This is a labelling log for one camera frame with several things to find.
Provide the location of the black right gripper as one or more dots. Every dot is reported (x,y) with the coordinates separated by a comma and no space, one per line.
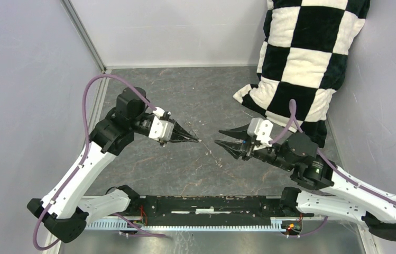
(236,148)

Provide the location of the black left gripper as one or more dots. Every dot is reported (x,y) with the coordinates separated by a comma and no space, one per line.
(178,132)

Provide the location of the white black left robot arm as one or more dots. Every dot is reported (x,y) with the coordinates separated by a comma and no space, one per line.
(62,210)

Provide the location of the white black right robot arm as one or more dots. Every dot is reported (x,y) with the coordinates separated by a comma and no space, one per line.
(323,187)

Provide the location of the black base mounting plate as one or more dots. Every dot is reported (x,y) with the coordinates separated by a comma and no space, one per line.
(209,210)

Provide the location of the black white checkered pillow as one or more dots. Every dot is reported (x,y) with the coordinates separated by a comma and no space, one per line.
(303,58)

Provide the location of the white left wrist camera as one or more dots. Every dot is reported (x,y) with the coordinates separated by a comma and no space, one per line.
(161,127)

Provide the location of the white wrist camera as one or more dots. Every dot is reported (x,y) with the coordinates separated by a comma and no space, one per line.
(260,130)
(161,127)

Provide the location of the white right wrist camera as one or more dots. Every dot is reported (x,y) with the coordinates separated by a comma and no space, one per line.
(260,130)

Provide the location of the aluminium frame rail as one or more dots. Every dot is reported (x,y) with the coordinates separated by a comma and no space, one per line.
(101,85)

